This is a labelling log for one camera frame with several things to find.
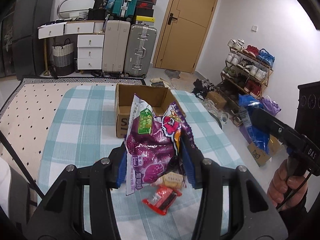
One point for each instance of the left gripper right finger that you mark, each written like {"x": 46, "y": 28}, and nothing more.
{"x": 233, "y": 205}

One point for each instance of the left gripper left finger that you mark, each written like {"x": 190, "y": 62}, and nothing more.
{"x": 78, "y": 205}

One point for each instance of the yellow cake pack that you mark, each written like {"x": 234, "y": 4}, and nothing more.
{"x": 172, "y": 180}

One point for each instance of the red chocolate biscuit pack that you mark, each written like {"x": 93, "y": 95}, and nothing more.
{"x": 162, "y": 199}

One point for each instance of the blue oreo pack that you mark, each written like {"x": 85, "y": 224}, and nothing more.
{"x": 247, "y": 105}

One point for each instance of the purple snack bag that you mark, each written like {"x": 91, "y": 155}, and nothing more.
{"x": 151, "y": 142}

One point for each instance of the person's right hand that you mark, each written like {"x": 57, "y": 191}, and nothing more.
{"x": 280, "y": 184}

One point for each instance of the purple plastic bag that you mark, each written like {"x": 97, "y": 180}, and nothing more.
{"x": 270, "y": 106}

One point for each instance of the small cardboard box on floor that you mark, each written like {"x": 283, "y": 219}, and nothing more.
{"x": 217, "y": 99}

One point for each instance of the wooden shoe rack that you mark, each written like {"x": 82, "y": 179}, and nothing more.
{"x": 243, "y": 74}

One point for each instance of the patterned floor rug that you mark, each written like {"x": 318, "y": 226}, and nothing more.
{"x": 28, "y": 113}

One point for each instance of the SF cardboard box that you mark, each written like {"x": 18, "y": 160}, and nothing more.
{"x": 130, "y": 100}

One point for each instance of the woven laundry basket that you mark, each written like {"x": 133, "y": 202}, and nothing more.
{"x": 63, "y": 57}

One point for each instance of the silver suitcase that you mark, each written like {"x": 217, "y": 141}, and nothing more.
{"x": 139, "y": 50}

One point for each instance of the white drawer desk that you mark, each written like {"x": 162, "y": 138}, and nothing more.
{"x": 90, "y": 40}

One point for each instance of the beige suitcase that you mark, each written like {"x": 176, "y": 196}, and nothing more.
{"x": 115, "y": 44}

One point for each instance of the wooden door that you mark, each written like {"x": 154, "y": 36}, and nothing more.
{"x": 183, "y": 33}

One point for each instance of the stacked shoe boxes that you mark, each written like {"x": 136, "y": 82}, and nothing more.
{"x": 144, "y": 12}

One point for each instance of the black refrigerator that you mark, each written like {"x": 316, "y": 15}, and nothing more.
{"x": 27, "y": 49}

